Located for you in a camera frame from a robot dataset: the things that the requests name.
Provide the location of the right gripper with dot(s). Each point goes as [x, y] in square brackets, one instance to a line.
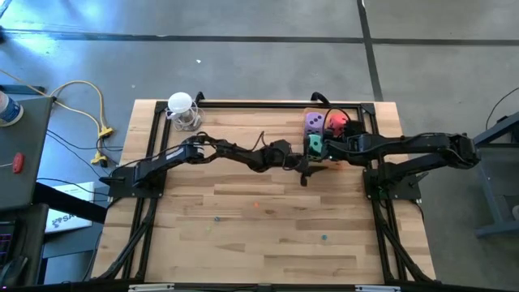
[344, 148]

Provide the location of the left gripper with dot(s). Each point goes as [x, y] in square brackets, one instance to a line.
[280, 158]

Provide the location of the large teal foam die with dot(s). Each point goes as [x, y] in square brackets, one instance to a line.
[314, 148]

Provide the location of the large red foam die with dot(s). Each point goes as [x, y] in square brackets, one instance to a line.
[336, 121]

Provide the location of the large purple foam die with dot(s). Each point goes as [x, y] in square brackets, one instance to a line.
[314, 123]

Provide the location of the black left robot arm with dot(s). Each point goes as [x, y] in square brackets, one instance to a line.
[170, 156]

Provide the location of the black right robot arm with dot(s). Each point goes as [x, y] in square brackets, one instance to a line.
[405, 144]

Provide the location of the orange translucent plastic bin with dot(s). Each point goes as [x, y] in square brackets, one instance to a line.
[345, 164]

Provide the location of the silver aluminium extrusion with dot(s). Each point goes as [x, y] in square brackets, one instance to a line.
[377, 289]
[150, 288]

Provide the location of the blue grey metal cart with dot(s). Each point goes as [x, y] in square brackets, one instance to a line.
[492, 136]

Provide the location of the white printed cardboard box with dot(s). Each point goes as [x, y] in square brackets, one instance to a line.
[69, 188]

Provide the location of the dark grey side table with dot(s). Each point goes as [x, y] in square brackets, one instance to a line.
[28, 162]

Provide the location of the white blue labelled bottle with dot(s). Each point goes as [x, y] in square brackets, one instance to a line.
[10, 111]

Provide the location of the black aluminium table frame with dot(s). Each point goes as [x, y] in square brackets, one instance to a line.
[263, 105]

